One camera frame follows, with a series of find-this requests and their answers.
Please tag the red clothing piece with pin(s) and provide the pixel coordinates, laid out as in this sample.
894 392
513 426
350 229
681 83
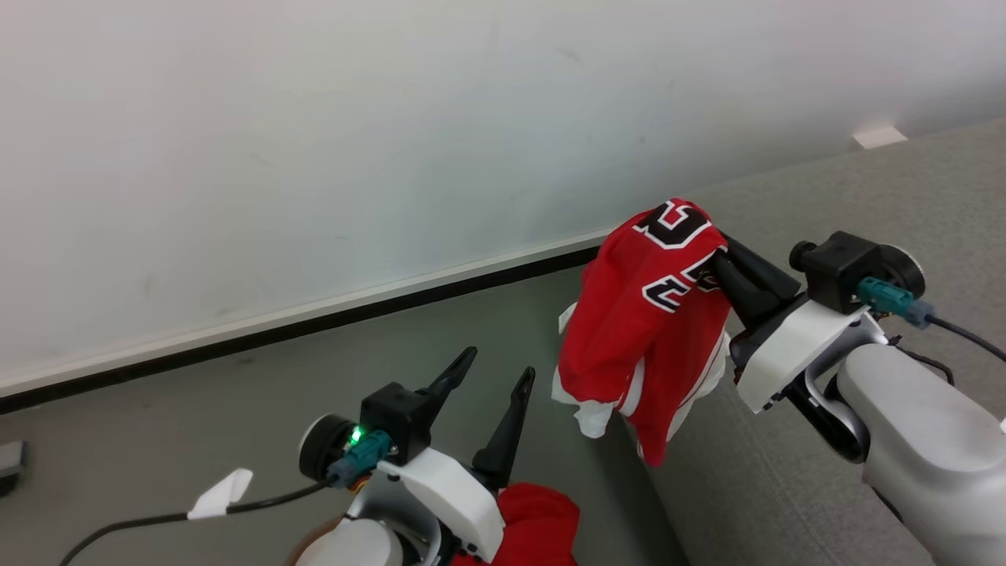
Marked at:
538 523

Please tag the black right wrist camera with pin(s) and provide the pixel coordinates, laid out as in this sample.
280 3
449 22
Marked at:
837 267

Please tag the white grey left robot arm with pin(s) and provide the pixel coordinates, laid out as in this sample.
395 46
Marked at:
354 546

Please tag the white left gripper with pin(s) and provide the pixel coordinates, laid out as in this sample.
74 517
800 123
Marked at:
452 491

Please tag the white sofa label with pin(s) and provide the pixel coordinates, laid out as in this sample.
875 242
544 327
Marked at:
879 137

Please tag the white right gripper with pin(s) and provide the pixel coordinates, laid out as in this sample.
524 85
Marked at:
794 346

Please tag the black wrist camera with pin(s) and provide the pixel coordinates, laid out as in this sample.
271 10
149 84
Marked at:
837 267
393 420

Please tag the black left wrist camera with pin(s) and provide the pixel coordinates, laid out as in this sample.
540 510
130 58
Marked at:
393 420

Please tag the red basketball jersey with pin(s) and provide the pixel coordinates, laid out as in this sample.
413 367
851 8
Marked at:
621 314

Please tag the black baseboard strip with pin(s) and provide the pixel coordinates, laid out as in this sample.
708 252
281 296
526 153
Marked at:
236 343

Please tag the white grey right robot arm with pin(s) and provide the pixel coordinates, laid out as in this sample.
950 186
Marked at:
919 432

